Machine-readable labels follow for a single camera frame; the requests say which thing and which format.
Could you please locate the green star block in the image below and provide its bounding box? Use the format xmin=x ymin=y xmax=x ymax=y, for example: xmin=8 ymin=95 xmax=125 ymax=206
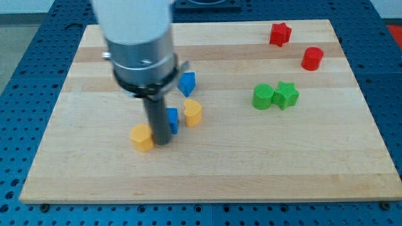
xmin=272 ymin=81 xmax=299 ymax=110

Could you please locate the green cylinder block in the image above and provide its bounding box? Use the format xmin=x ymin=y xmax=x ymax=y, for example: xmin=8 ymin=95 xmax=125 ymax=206
xmin=252 ymin=83 xmax=274 ymax=110

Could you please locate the red cylinder block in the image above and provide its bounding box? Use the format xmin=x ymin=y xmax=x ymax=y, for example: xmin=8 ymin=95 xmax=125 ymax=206
xmin=301 ymin=46 xmax=324 ymax=71

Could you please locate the red star block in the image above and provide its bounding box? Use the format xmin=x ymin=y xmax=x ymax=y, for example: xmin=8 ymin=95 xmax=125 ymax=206
xmin=269 ymin=23 xmax=292 ymax=47

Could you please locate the blue cube block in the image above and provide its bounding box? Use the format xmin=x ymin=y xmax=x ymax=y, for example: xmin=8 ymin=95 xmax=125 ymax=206
xmin=166 ymin=108 xmax=179 ymax=134

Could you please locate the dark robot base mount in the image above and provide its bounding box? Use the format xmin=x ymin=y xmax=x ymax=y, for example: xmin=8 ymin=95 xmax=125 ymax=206
xmin=173 ymin=0 xmax=242 ymax=10

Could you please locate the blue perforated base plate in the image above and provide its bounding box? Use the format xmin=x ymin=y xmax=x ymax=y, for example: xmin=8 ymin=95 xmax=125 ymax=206
xmin=1 ymin=0 xmax=401 ymax=225

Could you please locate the yellow hexagon block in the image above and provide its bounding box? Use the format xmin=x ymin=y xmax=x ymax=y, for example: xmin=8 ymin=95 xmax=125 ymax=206
xmin=130 ymin=124 xmax=155 ymax=152

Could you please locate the light wooden board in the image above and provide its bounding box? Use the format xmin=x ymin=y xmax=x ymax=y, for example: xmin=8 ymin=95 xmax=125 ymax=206
xmin=19 ymin=19 xmax=401 ymax=204

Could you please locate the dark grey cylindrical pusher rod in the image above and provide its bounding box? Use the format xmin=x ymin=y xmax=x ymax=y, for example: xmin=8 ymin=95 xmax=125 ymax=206
xmin=143 ymin=97 xmax=171 ymax=145

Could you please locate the blue pentagon block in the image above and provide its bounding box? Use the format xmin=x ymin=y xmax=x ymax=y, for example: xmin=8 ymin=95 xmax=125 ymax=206
xmin=177 ymin=72 xmax=196 ymax=97

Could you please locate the yellow heart block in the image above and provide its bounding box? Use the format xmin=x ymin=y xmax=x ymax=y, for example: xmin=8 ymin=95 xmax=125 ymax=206
xmin=183 ymin=99 xmax=203 ymax=127

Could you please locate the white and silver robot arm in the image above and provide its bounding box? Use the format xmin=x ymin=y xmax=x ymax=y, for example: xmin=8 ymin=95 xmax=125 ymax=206
xmin=91 ymin=0 xmax=189 ymax=145

